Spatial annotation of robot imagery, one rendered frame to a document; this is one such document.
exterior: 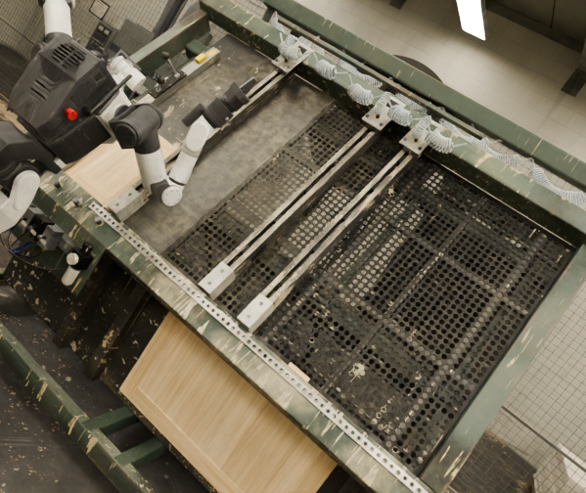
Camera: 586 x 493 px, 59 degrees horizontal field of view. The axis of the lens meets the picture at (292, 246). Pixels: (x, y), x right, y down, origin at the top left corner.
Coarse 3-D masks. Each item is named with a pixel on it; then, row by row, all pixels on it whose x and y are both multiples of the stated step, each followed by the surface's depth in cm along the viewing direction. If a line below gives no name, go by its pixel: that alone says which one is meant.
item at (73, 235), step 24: (24, 216) 202; (48, 216) 211; (24, 240) 215; (48, 240) 197; (72, 240) 206; (96, 240) 202; (48, 264) 210; (72, 264) 196; (96, 264) 202; (72, 288) 205
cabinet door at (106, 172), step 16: (112, 144) 229; (160, 144) 228; (80, 160) 224; (96, 160) 224; (112, 160) 225; (128, 160) 225; (80, 176) 220; (96, 176) 221; (112, 176) 221; (128, 176) 220; (96, 192) 216; (112, 192) 217
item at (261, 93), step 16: (304, 48) 244; (288, 64) 239; (272, 80) 240; (288, 80) 245; (256, 96) 235; (272, 96) 243; (240, 112) 230; (224, 128) 228; (208, 144) 226; (128, 192) 210; (144, 192) 211; (112, 208) 206; (128, 208) 209
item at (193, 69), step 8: (208, 56) 252; (216, 56) 254; (192, 64) 250; (208, 64) 253; (192, 72) 247; (200, 72) 252; (184, 80) 246; (176, 88) 245; (160, 96) 240; (168, 96) 244; (64, 168) 221
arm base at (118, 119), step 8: (136, 104) 174; (144, 104) 172; (152, 104) 172; (120, 112) 171; (128, 112) 172; (160, 112) 173; (112, 120) 166; (120, 120) 163; (128, 120) 163; (160, 120) 174; (112, 128) 167; (120, 128) 164; (128, 128) 163; (136, 128) 163; (120, 136) 166; (128, 136) 165; (136, 136) 164; (120, 144) 169; (128, 144) 167; (136, 144) 166
